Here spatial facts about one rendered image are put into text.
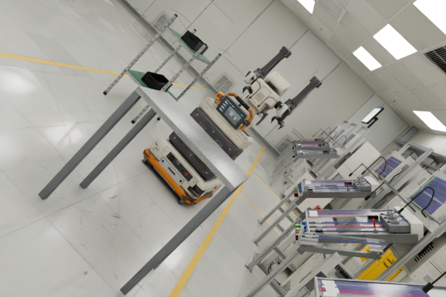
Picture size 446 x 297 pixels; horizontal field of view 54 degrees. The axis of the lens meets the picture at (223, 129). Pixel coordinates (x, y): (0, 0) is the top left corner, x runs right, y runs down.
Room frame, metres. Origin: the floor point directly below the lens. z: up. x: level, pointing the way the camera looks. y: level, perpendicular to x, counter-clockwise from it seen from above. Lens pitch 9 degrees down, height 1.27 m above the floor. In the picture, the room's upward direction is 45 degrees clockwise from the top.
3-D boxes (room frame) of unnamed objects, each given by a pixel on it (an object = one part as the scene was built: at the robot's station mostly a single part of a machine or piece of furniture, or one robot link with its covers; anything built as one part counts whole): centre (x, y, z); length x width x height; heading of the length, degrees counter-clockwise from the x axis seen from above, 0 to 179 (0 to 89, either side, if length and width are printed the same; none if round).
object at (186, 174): (3.62, 0.04, 0.23); 0.41 x 0.02 x 0.08; 77
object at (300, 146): (9.39, -1.99, 0.95); 1.37 x 0.82 x 1.90; 86
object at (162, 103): (2.31, 0.08, 0.40); 0.70 x 0.45 x 0.80; 82
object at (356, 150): (7.94, -1.89, 0.95); 1.36 x 0.82 x 1.90; 86
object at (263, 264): (4.00, -1.17, 0.39); 0.24 x 0.24 x 0.78; 86
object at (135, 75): (4.79, 0.89, 0.55); 0.91 x 0.46 x 1.10; 176
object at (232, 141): (3.85, 0.01, 0.59); 0.55 x 0.34 x 0.83; 77
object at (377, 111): (7.95, -1.75, 2.10); 0.58 x 0.14 x 0.41; 176
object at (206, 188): (3.94, -0.01, 0.16); 0.67 x 0.64 x 0.25; 167
